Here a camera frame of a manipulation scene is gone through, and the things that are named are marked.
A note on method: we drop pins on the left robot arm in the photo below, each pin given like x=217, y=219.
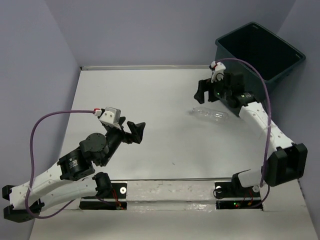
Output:
x=73, y=176

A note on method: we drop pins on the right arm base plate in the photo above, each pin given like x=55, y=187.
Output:
x=229, y=197

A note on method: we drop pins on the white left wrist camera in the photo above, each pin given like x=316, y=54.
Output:
x=108, y=116

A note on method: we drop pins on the dark green plastic bin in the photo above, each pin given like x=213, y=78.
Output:
x=261, y=56

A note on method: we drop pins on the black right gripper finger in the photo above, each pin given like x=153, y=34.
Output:
x=211, y=96
x=203, y=86

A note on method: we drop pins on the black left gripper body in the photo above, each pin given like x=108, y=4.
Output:
x=116, y=136

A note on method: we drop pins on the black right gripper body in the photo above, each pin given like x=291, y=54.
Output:
x=224, y=91

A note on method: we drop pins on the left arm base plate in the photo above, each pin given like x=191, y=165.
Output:
x=115, y=200

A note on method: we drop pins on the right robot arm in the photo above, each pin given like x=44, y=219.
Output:
x=284, y=160

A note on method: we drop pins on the large clear unlabeled bottle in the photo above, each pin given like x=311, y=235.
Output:
x=208, y=114

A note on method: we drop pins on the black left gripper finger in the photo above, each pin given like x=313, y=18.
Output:
x=131, y=138
x=136, y=129

